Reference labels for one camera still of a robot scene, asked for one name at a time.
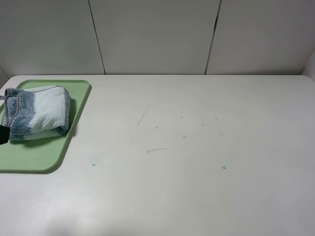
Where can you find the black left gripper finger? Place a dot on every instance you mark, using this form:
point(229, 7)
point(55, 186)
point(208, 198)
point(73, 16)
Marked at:
point(4, 134)

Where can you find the blue white striped towel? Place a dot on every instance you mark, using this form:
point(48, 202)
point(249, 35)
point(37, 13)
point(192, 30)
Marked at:
point(35, 113)

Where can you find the green plastic tray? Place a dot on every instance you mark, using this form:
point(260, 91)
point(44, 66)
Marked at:
point(45, 155)

